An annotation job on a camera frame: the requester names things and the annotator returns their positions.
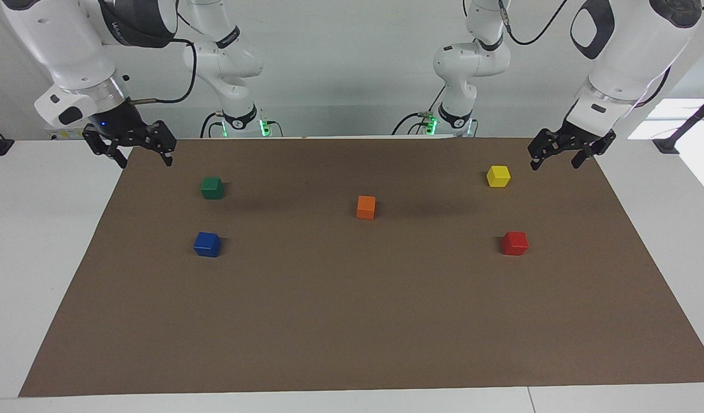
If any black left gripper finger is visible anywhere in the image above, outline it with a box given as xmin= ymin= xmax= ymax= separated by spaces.
xmin=571 ymin=131 xmax=616 ymax=169
xmin=528 ymin=129 xmax=565 ymax=171

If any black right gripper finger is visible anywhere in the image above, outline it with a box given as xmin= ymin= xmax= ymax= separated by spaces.
xmin=82 ymin=126 xmax=129 ymax=169
xmin=135 ymin=120 xmax=177 ymax=167

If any red wooden block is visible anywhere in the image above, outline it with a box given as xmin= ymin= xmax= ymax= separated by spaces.
xmin=501 ymin=231 xmax=530 ymax=256

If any yellow wooden block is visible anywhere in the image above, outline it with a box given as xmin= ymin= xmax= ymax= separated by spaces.
xmin=486 ymin=165 xmax=512 ymax=188

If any green wooden block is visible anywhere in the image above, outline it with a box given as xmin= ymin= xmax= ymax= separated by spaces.
xmin=200 ymin=176 xmax=225 ymax=200

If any blue wooden block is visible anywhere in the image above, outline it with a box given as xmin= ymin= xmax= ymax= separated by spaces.
xmin=193 ymin=231 xmax=222 ymax=258

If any white box with yellow label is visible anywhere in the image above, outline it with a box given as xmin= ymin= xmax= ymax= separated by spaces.
xmin=45 ymin=126 xmax=90 ymax=142

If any brown paper mat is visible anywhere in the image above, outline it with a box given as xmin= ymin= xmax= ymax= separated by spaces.
xmin=18 ymin=137 xmax=704 ymax=398

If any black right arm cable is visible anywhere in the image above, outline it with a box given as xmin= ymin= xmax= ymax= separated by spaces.
xmin=125 ymin=11 xmax=199 ymax=106

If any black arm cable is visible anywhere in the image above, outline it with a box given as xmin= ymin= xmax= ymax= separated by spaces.
xmin=125 ymin=11 xmax=199 ymax=106
xmin=498 ymin=0 xmax=570 ymax=48

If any black base cable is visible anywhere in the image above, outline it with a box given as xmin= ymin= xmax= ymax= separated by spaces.
xmin=200 ymin=111 xmax=224 ymax=139
xmin=392 ymin=85 xmax=448 ymax=137

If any black camera stand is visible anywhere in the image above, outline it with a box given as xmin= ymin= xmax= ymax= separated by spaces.
xmin=653 ymin=91 xmax=704 ymax=154

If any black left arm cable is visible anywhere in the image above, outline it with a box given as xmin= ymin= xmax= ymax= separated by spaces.
xmin=498 ymin=0 xmax=570 ymax=48

